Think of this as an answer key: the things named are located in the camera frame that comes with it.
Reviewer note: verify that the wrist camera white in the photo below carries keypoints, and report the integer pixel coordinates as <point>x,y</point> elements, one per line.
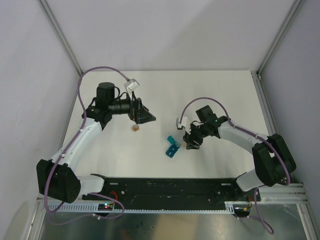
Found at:
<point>130,87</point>
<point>181,122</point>

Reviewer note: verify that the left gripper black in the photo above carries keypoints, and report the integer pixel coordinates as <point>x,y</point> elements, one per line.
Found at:
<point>138,113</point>

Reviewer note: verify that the left aluminium frame post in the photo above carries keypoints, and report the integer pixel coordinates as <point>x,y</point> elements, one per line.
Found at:
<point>59,33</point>

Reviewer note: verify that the teal weekly pill organizer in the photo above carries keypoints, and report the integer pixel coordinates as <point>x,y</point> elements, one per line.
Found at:
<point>173,148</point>

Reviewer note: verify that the gold bottle cap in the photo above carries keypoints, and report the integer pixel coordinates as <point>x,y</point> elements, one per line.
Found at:
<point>135,128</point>

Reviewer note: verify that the aluminium frame post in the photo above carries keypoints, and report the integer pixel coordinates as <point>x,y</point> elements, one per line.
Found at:
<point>284,27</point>
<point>59,33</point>

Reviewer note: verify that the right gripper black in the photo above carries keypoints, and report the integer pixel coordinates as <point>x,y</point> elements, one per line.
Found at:
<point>190,143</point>

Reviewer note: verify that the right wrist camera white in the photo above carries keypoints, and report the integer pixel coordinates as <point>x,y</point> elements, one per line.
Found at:
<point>181,122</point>

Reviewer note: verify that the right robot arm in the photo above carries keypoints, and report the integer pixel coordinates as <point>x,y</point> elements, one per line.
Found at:
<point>272,159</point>

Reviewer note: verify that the right aluminium frame post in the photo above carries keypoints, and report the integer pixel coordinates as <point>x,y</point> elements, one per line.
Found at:
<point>284,27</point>

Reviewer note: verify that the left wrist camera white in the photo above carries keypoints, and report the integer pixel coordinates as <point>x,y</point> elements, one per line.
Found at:
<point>130,87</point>

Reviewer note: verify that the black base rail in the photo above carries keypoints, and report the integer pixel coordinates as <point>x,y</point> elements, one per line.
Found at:
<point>173,194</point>

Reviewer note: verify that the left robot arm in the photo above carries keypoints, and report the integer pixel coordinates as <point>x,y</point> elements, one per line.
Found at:
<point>56,176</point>

